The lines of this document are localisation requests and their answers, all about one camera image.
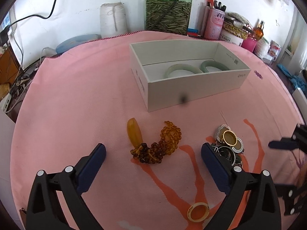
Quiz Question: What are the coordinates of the black wall charger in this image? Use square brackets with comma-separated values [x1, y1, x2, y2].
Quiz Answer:
[0, 25, 10, 47]

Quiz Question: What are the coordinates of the white crochet bundle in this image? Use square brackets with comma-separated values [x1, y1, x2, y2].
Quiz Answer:
[253, 37, 270, 59]

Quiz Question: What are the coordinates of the blue marker pen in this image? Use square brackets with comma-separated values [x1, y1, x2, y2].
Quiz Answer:
[187, 28, 198, 34]

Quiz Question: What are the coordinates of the amber bead bracelet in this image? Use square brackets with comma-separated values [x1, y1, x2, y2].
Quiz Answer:
[126, 117, 183, 165]

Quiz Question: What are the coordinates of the white thread spool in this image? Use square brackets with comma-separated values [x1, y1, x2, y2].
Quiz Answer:
[100, 2, 128, 38]

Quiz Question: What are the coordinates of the pink printed tablecloth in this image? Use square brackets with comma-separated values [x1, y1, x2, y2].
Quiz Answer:
[10, 32, 306, 229]

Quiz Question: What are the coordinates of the black silver wide ring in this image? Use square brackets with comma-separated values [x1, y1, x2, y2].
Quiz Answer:
[211, 143, 244, 168]

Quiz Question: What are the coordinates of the amber perfume bottle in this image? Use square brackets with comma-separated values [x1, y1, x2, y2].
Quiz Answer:
[254, 21, 264, 40]

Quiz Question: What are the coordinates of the leopard pattern round tin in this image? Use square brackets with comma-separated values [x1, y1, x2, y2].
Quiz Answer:
[219, 22, 248, 46]

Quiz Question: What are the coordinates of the blue oval case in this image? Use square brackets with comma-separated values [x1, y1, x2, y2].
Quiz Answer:
[55, 34, 100, 54]

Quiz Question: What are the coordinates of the white vivo cardboard box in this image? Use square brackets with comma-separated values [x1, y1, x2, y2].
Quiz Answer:
[130, 39, 251, 112]

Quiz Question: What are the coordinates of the pink pen holder can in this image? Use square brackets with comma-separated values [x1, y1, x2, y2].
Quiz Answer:
[200, 6, 225, 40]

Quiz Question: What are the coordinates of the green glass seed jar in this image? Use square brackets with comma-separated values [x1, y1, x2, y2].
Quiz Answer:
[145, 0, 192, 35]

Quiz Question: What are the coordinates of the red marker pen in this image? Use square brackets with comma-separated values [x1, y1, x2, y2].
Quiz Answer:
[187, 32, 200, 37]

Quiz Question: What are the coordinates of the yellow agate ring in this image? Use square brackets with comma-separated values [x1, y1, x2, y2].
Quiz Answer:
[186, 201, 210, 223]

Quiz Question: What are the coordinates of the light green jade bangle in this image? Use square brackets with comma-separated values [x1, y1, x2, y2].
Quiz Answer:
[164, 63, 205, 79]

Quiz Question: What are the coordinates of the gold band ring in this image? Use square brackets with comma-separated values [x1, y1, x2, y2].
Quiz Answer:
[222, 129, 239, 147]

